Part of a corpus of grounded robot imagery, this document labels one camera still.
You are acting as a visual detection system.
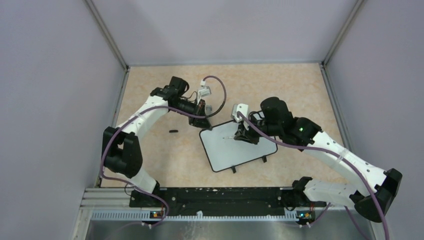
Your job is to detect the white board with black frame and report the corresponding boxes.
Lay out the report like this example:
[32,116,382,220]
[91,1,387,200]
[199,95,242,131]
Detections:
[199,121,278,173]

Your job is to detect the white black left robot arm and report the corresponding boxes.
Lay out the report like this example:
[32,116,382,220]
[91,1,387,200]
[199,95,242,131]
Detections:
[101,76,212,207]

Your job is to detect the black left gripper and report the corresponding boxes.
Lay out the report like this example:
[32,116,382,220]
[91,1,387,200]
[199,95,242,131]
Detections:
[171,98,212,131]

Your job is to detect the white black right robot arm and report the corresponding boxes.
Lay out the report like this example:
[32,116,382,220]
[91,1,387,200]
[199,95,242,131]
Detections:
[231,96,403,223]

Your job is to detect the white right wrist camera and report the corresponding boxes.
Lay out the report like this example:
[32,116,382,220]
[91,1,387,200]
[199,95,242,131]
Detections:
[231,103,249,123]

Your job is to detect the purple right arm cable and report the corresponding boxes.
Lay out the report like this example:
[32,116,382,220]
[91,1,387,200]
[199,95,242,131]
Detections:
[235,111,390,240]

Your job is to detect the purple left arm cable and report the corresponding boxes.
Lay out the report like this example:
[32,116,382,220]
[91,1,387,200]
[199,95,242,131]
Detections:
[99,75,227,229]

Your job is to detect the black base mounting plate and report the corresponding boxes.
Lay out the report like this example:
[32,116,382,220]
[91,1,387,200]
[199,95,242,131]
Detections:
[129,187,327,217]

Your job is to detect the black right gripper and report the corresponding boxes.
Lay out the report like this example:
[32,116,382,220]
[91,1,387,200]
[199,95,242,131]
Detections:
[234,114,282,145]

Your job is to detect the grey plastic block rod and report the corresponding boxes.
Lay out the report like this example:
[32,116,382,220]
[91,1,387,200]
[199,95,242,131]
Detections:
[205,104,213,115]

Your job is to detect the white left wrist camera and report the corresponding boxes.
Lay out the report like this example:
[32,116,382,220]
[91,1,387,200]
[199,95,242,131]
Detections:
[196,80,212,103]

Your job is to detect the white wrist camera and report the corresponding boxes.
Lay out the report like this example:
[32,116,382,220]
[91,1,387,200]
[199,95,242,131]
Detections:
[231,103,249,123]
[196,80,212,103]

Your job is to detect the white cable duct strip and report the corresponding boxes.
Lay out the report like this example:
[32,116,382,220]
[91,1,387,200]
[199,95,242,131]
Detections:
[90,210,299,222]

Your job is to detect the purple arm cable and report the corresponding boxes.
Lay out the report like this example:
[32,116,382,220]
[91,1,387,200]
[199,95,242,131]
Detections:
[235,111,390,240]
[99,75,227,229]

